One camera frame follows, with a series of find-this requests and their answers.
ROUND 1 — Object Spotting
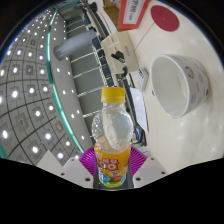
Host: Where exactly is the white patterned paper cup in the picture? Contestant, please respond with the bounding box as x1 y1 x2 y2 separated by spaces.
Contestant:
150 54 211 119

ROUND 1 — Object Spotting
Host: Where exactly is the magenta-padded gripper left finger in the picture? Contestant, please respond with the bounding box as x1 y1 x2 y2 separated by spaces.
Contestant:
59 148 98 188

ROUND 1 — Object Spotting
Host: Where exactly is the yellow-capped clear drink bottle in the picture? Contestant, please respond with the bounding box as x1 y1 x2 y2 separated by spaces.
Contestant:
91 86 134 190

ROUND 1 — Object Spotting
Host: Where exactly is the black clip-like tool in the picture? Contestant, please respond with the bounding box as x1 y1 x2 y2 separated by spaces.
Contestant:
111 50 126 64

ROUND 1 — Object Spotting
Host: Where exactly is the flat round red coaster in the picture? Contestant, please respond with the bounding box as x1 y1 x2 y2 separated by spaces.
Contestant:
150 4 180 33

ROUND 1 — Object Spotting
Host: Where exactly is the row of black office chairs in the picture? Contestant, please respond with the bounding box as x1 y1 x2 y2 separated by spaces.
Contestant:
84 3 113 73

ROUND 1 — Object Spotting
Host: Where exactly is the red-edged open cardboard box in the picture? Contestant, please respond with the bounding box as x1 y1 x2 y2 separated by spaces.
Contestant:
116 0 151 32

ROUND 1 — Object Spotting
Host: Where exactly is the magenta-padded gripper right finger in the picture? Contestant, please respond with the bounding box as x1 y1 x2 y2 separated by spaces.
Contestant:
127 146 168 189

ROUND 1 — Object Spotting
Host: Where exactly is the black desk telephone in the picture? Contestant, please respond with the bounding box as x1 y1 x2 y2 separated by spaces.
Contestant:
133 128 148 147

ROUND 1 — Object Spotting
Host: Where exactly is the group of ceiling lights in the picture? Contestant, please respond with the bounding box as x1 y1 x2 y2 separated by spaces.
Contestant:
0 9 89 161

